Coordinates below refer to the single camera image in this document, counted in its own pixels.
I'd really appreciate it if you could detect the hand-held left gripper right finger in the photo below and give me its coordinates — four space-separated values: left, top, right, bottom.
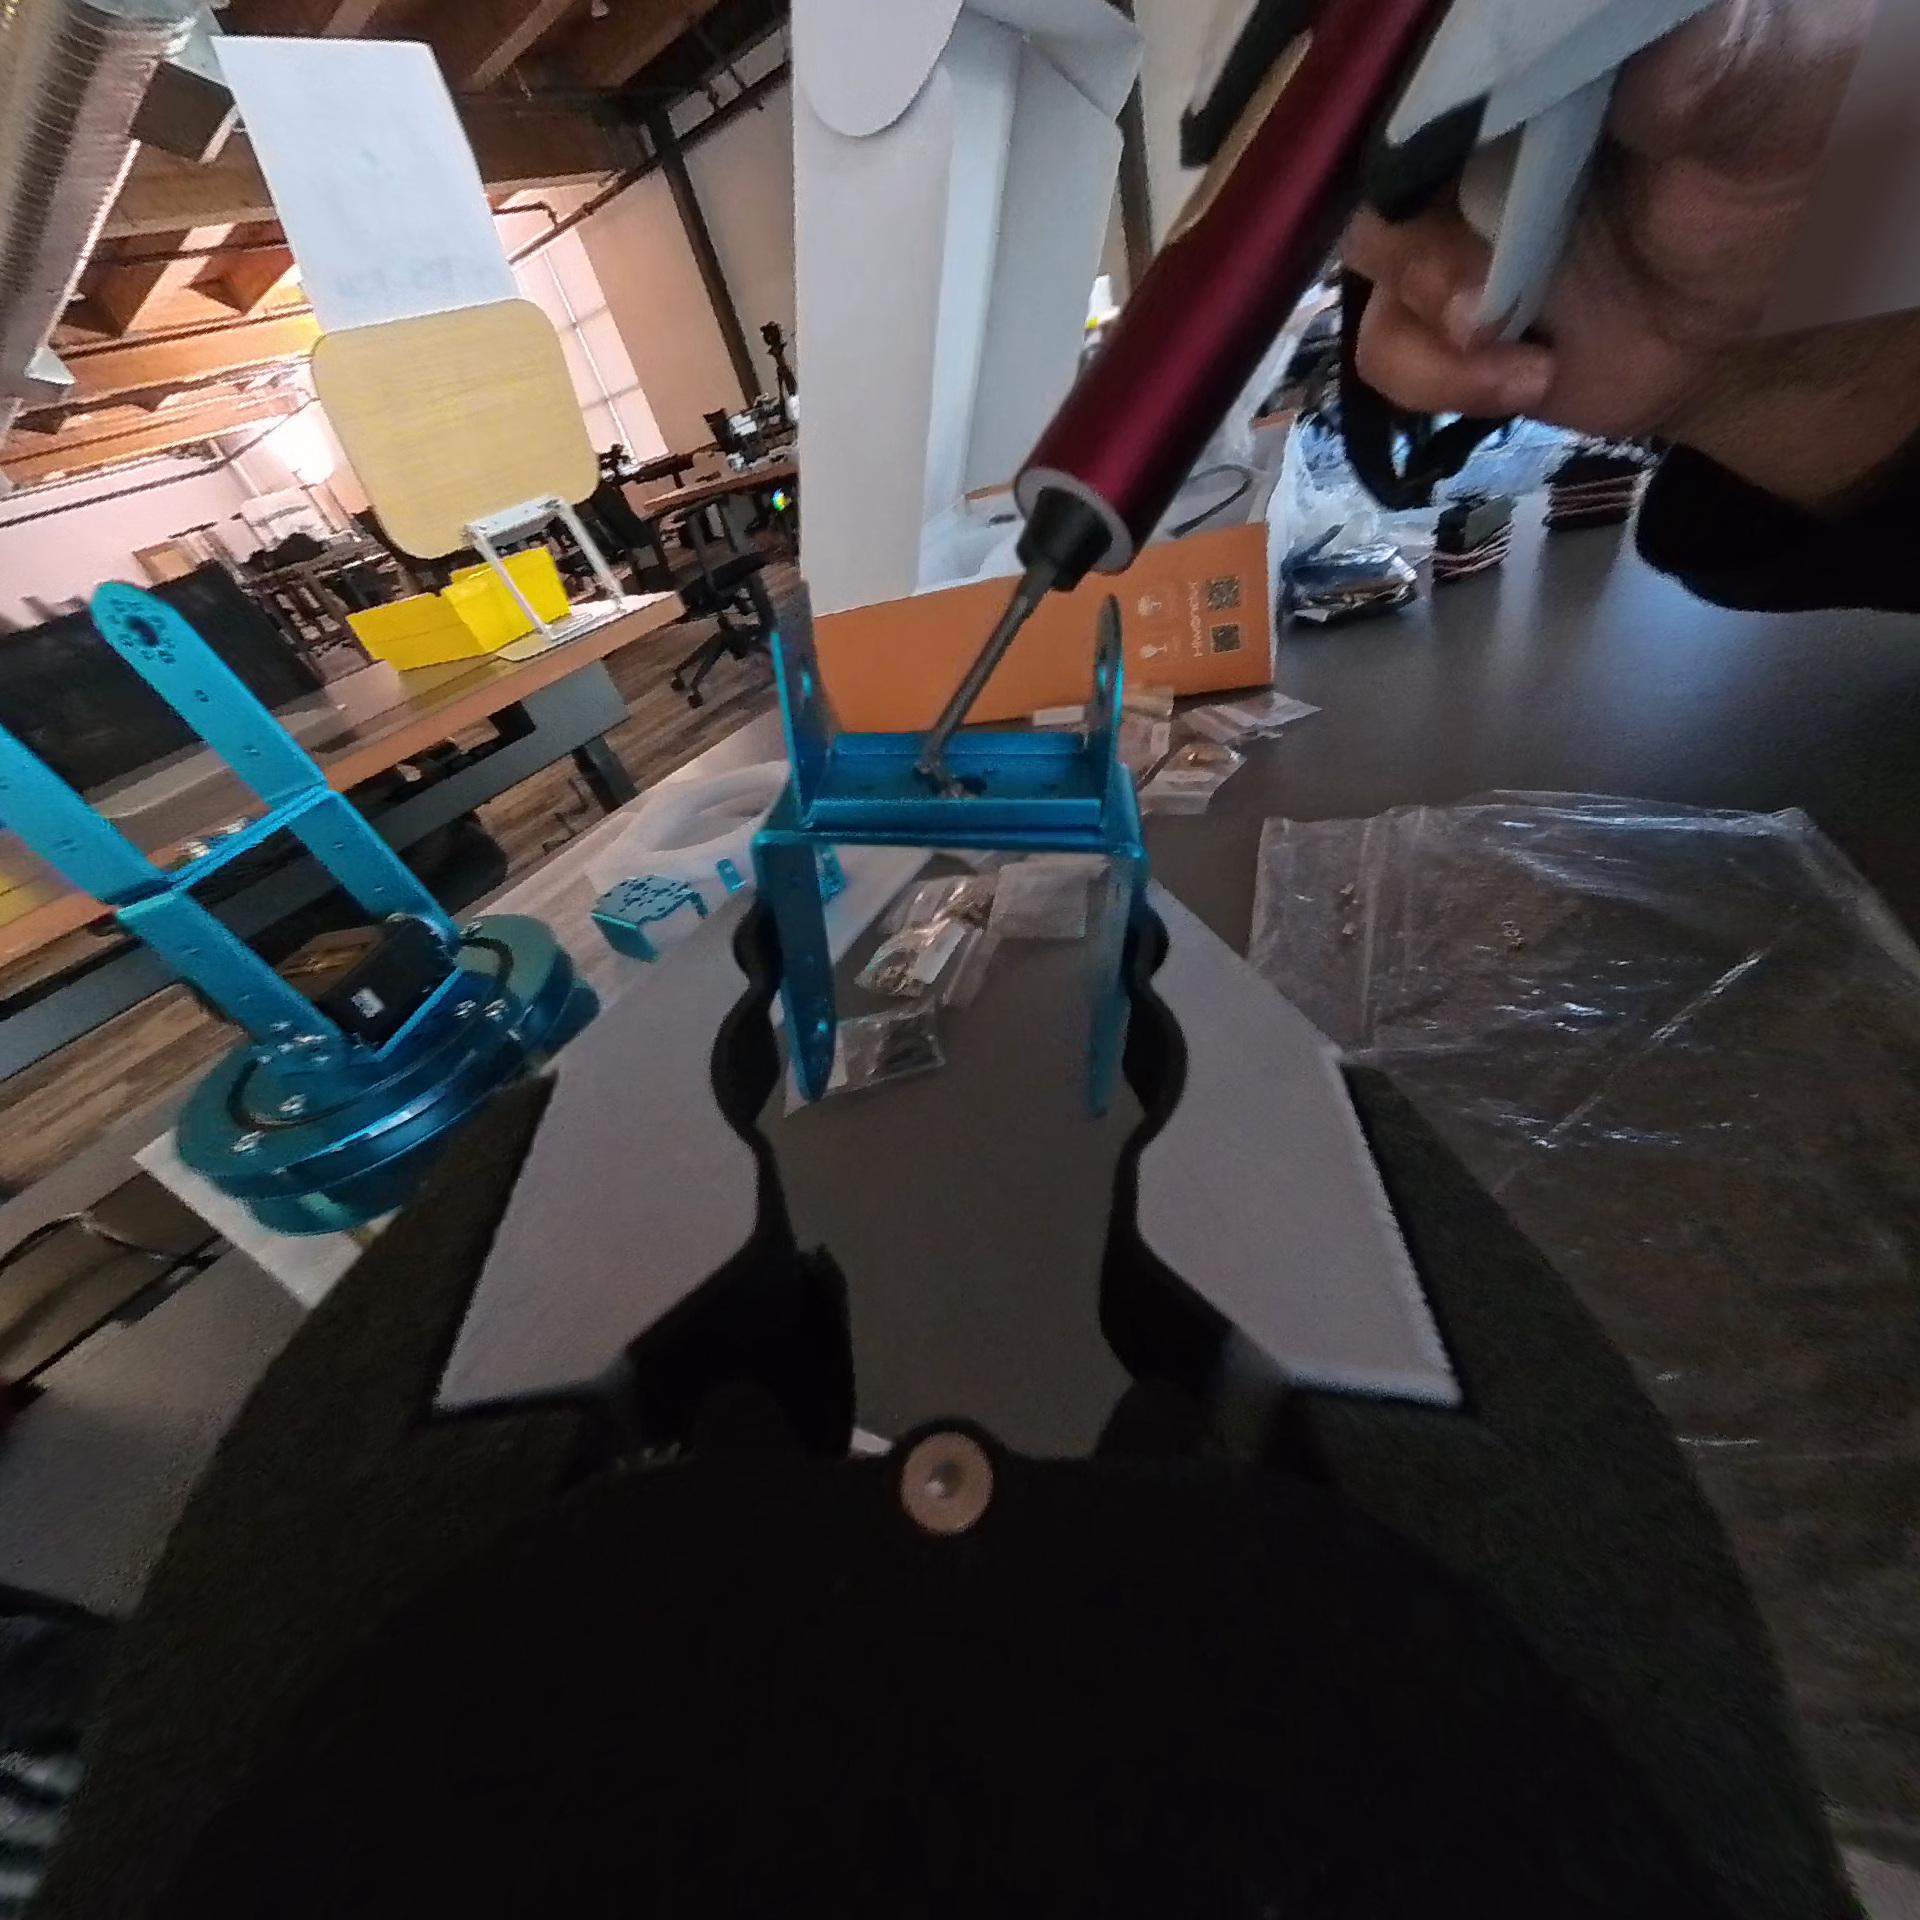
1100 900 1465 1455

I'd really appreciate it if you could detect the stack of dark flat parts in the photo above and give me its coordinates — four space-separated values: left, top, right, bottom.
1546 457 1659 537

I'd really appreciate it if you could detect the orange and white cardboard box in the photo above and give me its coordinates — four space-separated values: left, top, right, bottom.
787 0 1289 741

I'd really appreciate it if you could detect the black office chair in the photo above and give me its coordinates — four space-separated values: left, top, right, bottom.
668 547 784 710

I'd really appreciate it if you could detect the wooden table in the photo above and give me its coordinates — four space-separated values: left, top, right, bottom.
0 592 684 976

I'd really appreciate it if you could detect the wooden rounded panel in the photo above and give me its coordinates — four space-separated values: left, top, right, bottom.
311 297 583 559

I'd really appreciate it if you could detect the clear plastic bag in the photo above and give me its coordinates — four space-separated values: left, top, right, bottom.
1249 803 1920 1862

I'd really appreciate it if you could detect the pile of small parts bags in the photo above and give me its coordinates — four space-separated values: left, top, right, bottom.
833 680 1326 1088

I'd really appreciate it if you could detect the black servo motor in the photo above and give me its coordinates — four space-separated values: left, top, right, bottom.
1425 487 1520 585

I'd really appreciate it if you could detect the person's right hand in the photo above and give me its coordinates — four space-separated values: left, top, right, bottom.
1342 0 1883 519

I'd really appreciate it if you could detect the blue toy robot arm base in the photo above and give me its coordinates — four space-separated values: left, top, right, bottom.
0 583 606 1238

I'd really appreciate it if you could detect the blue wide perforated bracket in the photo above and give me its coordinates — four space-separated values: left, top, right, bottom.
592 873 712 957

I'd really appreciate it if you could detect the white instruction sheet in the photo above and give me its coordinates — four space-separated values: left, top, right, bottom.
134 736 1256 1441

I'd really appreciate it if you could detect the white foam insert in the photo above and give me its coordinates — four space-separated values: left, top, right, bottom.
599 742 818 940

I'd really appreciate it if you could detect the silver air duct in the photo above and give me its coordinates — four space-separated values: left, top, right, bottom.
0 0 226 400

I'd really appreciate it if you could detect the red screwdriver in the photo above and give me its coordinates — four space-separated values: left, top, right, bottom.
915 0 1465 798

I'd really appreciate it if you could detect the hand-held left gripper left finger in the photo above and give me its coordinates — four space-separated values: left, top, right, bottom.
433 900 858 1455

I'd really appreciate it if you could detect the yellow plastic bin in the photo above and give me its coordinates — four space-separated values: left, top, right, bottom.
348 585 496 670
451 547 572 624

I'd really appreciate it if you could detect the blue long-legged U bracket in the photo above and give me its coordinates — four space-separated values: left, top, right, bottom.
747 816 1154 1125

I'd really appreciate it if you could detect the wooden background desk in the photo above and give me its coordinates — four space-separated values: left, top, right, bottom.
639 457 800 519

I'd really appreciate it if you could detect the pile of blue packets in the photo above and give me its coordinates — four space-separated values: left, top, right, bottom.
1288 532 1425 628

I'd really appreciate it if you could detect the blue short U bracket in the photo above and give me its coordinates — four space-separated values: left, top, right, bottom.
769 592 1130 839

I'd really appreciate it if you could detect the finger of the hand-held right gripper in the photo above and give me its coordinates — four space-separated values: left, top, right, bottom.
1182 0 1328 169
1352 0 1715 219

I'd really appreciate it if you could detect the white board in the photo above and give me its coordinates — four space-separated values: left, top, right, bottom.
211 37 522 336

